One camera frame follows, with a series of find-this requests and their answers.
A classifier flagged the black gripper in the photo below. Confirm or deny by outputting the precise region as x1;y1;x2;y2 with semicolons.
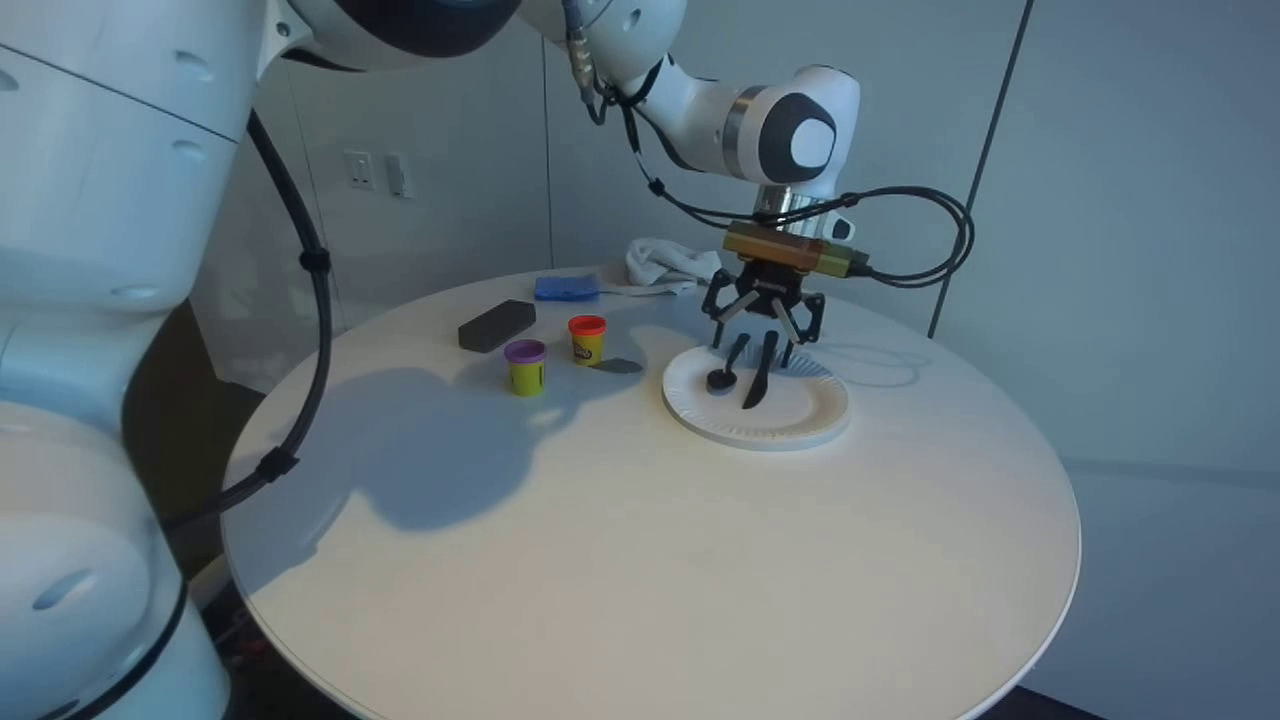
700;271;831;373

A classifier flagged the black plastic spoon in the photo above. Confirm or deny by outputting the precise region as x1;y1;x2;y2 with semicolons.
704;332;753;398

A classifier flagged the yellow tub orange lid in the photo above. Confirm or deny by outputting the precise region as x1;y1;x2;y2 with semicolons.
562;313;610;369

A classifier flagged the yellow tub purple lid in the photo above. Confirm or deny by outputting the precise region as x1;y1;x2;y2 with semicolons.
499;335;552;399

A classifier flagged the white paper plate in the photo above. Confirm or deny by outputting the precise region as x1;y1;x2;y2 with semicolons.
661;339;856;451

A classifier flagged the white crumpled cloth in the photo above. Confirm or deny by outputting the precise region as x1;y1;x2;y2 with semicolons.
619;238;723;298

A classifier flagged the dark grey rectangular block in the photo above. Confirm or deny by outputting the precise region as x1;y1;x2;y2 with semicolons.
454;298;541;358

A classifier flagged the thin black camera cable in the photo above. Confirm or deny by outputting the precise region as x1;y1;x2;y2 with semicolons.
562;33;980;293

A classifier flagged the white wall outlet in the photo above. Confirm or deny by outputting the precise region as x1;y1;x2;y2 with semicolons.
339;150;381;198
381;154;416;204

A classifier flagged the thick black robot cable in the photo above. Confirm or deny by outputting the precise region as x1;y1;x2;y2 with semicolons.
37;113;334;720

